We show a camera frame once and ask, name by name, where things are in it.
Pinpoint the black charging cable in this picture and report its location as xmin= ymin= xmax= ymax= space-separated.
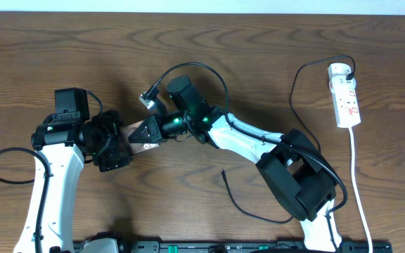
xmin=221 ymin=55 xmax=356 ymax=225

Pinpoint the white power strip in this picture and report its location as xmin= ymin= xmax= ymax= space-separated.
xmin=329 ymin=74 xmax=361 ymax=129

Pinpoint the black left camera cable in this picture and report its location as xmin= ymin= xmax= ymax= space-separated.
xmin=0 ymin=147 xmax=53 ymax=253

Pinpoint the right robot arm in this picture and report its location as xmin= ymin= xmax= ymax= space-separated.
xmin=128 ymin=76 xmax=342 ymax=252

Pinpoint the white charger adapter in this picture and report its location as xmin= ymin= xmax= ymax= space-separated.
xmin=328 ymin=63 xmax=352 ymax=79

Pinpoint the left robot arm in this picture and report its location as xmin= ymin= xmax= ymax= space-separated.
xmin=14 ymin=88 xmax=132 ymax=252

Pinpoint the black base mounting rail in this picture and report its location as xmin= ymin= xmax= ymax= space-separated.
xmin=74 ymin=231 xmax=393 ymax=253

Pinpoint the bronze Galaxy smartphone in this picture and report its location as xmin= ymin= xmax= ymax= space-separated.
xmin=120 ymin=122 xmax=160 ymax=156

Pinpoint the black right camera cable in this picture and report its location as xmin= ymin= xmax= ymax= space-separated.
xmin=146 ymin=62 xmax=348 ymax=253

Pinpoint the black camera cable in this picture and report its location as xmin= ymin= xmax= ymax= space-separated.
xmin=146 ymin=62 xmax=348 ymax=253
xmin=0 ymin=147 xmax=53 ymax=253

